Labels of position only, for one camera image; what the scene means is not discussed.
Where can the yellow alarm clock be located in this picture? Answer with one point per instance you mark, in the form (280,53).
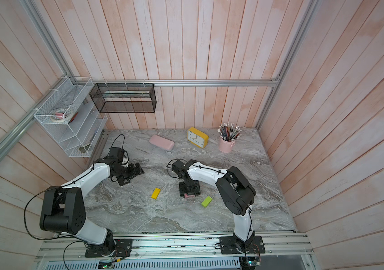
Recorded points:
(197,137)

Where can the pink block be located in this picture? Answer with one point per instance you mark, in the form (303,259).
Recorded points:
(186,196)

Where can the white wire shelf rack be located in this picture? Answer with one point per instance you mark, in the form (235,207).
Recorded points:
(79,137)

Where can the pink pencil case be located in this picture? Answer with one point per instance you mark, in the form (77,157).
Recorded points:
(161,142)

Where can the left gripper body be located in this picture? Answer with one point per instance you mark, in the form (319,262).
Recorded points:
(123,174)

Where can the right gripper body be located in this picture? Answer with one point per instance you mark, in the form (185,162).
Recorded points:
(190,189)

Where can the yellow block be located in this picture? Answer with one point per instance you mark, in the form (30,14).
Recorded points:
(155,193)

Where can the tape roll on shelf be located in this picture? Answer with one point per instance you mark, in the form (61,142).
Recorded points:
(62,115)

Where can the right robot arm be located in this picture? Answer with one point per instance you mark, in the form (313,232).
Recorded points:
(236,192)

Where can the black mesh wall basket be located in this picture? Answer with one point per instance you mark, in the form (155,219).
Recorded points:
(124,97)

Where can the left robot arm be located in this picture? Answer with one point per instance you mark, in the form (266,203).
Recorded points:
(63,209)

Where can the green block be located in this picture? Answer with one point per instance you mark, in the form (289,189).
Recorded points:
(205,203)

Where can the aluminium front rail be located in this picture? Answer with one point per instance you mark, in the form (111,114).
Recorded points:
(179,245)

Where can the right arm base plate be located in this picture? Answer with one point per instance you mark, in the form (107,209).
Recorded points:
(234,245)

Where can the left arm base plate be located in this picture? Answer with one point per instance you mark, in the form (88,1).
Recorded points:
(118,247)

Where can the pink pencil cup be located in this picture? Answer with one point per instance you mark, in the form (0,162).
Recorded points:
(225,146)

